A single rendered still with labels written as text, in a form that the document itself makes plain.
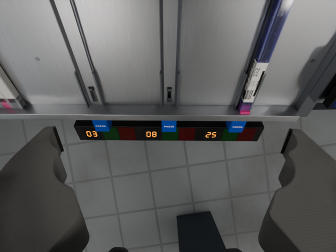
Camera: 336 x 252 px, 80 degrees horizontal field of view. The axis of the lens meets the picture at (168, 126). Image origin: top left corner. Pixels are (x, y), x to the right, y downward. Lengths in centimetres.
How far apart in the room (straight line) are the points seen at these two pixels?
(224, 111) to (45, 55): 25
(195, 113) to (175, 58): 9
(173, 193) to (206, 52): 92
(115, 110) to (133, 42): 10
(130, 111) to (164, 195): 85
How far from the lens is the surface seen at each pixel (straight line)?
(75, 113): 32
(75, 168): 117
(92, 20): 26
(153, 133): 37
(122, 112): 30
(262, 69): 28
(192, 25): 25
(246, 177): 116
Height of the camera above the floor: 103
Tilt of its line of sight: 86 degrees down
